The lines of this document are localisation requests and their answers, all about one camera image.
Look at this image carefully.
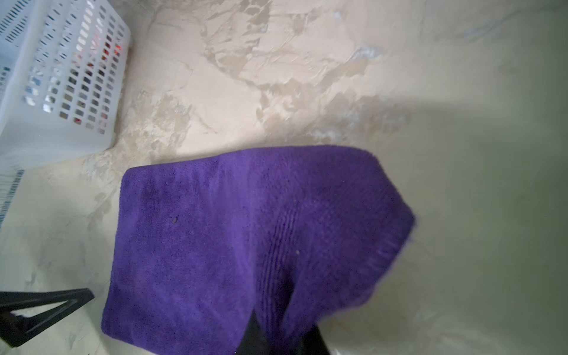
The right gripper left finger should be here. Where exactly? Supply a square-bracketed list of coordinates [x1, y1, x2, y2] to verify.
[235, 312, 271, 355]

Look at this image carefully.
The white plastic laundry basket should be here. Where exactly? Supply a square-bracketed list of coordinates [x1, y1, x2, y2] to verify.
[1, 0, 131, 170]

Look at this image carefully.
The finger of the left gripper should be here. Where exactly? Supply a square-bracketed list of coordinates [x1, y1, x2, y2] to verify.
[1, 288, 95, 348]

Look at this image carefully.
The purple towel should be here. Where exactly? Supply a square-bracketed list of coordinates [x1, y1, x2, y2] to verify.
[101, 146, 415, 354]

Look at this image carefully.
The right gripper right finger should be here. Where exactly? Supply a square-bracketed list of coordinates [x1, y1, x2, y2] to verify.
[299, 326, 331, 355]

